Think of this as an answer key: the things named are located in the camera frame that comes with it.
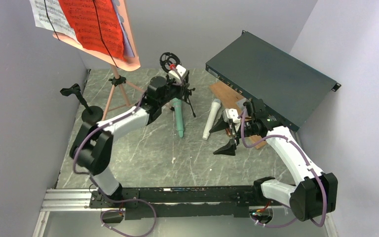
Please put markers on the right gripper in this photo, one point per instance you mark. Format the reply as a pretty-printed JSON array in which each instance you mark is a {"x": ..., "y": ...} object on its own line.
[{"x": 229, "y": 149}]

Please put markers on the dark rack audio unit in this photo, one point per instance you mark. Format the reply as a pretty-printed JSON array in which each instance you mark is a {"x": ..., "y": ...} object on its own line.
[{"x": 290, "y": 89}]

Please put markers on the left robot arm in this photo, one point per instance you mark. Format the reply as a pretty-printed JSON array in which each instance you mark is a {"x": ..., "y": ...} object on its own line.
[{"x": 92, "y": 147}]

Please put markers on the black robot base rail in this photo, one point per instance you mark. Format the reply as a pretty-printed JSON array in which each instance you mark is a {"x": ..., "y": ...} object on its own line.
[{"x": 236, "y": 201}]

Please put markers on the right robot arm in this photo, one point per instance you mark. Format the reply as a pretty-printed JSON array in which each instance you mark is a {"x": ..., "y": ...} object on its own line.
[{"x": 314, "y": 192}]

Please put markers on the white sheet music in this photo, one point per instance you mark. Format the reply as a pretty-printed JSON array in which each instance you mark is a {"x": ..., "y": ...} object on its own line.
[{"x": 49, "y": 15}]

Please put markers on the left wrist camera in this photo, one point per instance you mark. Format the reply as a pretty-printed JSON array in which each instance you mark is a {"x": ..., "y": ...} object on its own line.
[{"x": 178, "y": 73}]

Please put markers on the red sheet music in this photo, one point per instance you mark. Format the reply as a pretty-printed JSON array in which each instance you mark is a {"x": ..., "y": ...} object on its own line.
[{"x": 96, "y": 25}]

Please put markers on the wooden board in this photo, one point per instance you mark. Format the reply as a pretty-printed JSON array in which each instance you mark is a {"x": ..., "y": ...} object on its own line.
[{"x": 227, "y": 95}]

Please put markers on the black tripod mic stand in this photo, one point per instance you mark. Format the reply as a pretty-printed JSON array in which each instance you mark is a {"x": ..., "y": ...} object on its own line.
[{"x": 166, "y": 60}]

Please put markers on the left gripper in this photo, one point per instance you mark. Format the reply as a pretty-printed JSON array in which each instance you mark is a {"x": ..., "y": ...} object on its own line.
[{"x": 180, "y": 88}]

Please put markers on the black round-base mic stand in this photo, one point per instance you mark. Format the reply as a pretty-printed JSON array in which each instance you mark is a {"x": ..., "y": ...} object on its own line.
[{"x": 91, "y": 114}]

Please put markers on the white handheld microphone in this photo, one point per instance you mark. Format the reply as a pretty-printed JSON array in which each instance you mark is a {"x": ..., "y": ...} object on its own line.
[{"x": 215, "y": 106}]

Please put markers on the metal clamp bracket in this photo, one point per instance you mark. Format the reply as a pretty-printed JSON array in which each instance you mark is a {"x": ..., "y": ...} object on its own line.
[{"x": 240, "y": 103}]

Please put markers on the green condenser microphone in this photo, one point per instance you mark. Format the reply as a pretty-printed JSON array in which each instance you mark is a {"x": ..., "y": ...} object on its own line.
[{"x": 177, "y": 105}]

